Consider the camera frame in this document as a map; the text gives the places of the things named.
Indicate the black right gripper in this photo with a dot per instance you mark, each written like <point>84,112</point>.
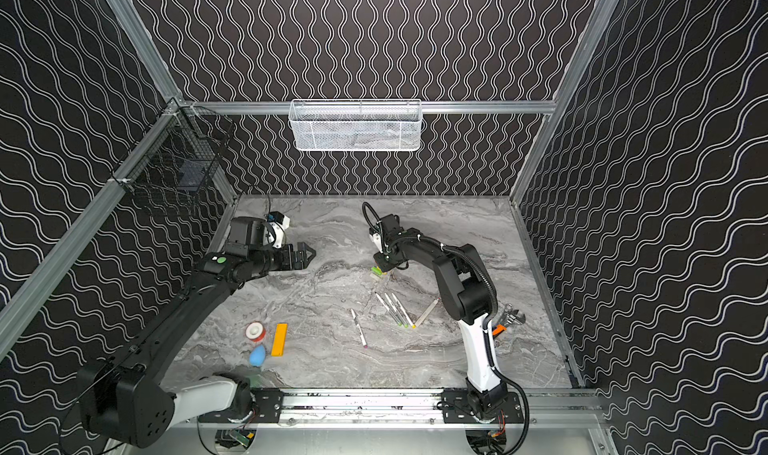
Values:
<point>384,259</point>

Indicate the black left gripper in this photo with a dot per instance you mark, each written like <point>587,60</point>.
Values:
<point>291,257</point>

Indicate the white pen pink accents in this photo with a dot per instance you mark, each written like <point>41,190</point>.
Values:
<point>359,328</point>

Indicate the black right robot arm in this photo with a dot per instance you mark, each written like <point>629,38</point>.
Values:
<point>467,293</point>

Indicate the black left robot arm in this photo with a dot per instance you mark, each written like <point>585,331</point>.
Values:
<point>121,397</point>

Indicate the white pen yellow tip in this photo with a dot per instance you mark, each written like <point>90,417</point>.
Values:
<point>404,313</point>

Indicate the white pen green end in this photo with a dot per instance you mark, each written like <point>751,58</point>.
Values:
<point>396,312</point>

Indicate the white pen green tip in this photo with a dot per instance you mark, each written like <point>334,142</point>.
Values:
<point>388,309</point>

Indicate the white pen lying apart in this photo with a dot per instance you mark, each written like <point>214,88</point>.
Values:
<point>426,313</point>

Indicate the yellow rectangular block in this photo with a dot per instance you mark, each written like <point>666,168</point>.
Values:
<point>279,340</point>

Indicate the red white tape roll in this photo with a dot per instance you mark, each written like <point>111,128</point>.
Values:
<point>255,332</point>

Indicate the blue egg-shaped sponge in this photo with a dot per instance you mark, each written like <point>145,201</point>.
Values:
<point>257,356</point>

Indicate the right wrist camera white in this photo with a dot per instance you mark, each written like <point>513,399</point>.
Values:
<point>377,240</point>

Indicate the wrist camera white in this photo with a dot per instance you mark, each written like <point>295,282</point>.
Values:
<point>377,240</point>
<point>278,226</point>

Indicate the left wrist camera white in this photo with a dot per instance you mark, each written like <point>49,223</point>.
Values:
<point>278,226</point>

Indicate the white wire mesh basket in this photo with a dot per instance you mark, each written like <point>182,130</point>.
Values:
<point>356,125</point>

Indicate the orange handled metal tool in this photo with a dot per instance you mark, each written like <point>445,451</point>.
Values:
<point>509,317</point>

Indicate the black wire mesh basket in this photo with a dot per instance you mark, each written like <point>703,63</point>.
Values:
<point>176,173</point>

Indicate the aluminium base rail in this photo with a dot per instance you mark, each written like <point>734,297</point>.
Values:
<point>306,408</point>

